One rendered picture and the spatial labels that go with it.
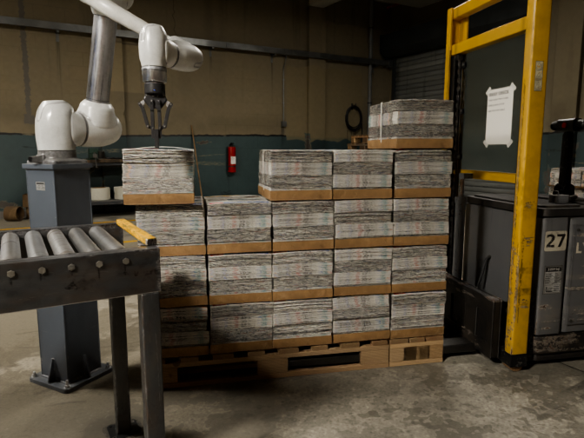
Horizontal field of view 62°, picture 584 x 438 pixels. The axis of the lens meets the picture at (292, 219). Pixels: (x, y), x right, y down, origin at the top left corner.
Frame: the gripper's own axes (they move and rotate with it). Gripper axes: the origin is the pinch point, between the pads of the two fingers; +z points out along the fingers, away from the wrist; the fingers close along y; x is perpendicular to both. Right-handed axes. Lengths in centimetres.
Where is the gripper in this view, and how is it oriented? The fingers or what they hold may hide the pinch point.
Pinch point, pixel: (156, 138)
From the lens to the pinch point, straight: 194.4
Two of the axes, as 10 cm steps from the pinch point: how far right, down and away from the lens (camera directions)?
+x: 2.1, 1.4, -9.7
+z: 0.0, 9.9, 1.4
